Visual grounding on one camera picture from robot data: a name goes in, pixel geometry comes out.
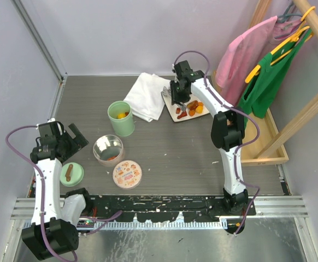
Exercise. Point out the aluminium rail frame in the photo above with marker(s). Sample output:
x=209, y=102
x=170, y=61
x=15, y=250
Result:
x=262, y=207

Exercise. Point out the green canister lid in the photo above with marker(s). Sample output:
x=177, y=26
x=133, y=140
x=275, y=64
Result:
x=71, y=174

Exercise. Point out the green shirt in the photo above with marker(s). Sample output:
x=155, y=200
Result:
x=262, y=89

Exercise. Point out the grey hanger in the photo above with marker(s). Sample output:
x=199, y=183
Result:
x=286, y=19

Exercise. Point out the pink shirt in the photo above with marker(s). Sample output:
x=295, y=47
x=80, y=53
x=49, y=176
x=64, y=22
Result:
x=243, y=54

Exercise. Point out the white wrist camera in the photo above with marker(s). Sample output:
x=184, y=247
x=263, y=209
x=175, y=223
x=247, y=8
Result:
x=52, y=122
x=174, y=73

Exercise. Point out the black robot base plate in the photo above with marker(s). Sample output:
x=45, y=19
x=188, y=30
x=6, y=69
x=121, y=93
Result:
x=162, y=208

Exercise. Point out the wooden clothes rack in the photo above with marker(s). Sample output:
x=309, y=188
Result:
x=289, y=131

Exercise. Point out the yellow corn piece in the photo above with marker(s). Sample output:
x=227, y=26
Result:
x=121, y=115

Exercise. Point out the round bakery tin lid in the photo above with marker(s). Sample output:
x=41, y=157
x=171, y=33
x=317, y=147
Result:
x=127, y=174

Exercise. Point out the tall green canister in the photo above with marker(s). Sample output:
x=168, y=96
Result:
x=124, y=126

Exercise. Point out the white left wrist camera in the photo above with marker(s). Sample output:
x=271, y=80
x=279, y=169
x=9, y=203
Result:
x=52, y=122

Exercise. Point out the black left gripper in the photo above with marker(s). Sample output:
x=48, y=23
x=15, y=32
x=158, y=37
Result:
x=77, y=143

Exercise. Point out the yellow hanger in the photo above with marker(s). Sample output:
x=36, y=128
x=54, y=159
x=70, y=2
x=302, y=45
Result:
x=292, y=38

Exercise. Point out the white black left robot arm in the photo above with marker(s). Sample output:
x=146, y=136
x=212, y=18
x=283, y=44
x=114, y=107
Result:
x=53, y=226

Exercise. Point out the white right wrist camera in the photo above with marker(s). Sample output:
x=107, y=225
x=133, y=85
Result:
x=174, y=73

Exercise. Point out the round silver tin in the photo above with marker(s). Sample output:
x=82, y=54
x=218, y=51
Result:
x=106, y=147

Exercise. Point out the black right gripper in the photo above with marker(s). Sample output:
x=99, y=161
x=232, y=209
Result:
x=175, y=97

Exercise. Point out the orange food pieces pile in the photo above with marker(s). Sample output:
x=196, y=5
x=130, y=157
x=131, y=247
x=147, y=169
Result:
x=192, y=108

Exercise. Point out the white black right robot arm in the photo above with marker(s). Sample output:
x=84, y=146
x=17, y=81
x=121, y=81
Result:
x=227, y=132

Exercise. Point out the white folded cloth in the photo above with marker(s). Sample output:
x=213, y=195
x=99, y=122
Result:
x=145, y=97

